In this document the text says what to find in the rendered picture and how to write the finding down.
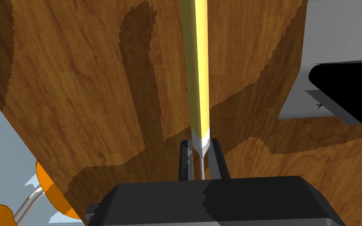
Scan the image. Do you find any orange chair with metal frame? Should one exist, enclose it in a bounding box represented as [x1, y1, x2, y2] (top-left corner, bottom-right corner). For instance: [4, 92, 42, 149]
[0, 160, 82, 226]

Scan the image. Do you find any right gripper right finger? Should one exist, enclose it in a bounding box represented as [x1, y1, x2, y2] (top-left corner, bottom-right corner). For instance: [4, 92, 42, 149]
[206, 138, 231, 180]

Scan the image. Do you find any yellow pencil with silver tip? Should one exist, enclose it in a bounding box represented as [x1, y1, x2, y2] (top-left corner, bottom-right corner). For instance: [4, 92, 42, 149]
[180, 0, 211, 181]

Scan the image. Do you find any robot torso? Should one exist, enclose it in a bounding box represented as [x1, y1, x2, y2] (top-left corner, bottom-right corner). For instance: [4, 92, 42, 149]
[278, 0, 362, 139]

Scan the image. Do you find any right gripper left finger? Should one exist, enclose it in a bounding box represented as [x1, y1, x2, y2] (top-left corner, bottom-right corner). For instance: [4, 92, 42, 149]
[179, 140, 195, 182]

